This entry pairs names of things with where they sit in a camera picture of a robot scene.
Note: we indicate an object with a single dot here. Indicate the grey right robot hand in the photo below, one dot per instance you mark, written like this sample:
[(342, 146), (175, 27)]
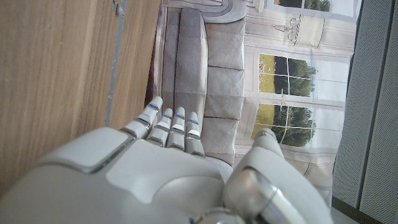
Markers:
[(140, 180)]

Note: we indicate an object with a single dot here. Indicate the grey tape outline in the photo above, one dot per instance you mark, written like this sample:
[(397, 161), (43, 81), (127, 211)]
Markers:
[(115, 59)]

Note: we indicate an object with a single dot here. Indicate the printed living room backdrop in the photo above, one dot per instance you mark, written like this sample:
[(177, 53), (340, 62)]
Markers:
[(224, 62)]

